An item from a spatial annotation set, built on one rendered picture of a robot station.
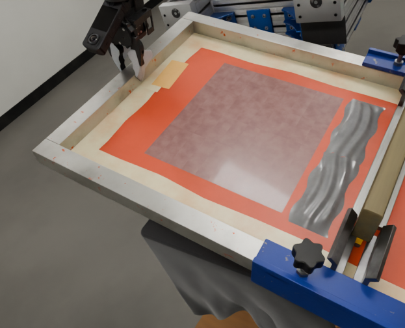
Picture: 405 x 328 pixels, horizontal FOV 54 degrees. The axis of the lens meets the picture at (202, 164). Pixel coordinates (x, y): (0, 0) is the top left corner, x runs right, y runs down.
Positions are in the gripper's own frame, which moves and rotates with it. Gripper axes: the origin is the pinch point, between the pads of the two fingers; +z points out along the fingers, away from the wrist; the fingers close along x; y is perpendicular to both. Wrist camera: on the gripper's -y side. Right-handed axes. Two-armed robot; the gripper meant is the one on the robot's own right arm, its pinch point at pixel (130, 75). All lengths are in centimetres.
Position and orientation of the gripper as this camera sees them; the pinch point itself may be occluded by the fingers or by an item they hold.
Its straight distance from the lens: 97.2
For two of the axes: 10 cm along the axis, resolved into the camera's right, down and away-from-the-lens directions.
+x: -8.6, -3.6, 3.7
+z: 0.6, 6.5, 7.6
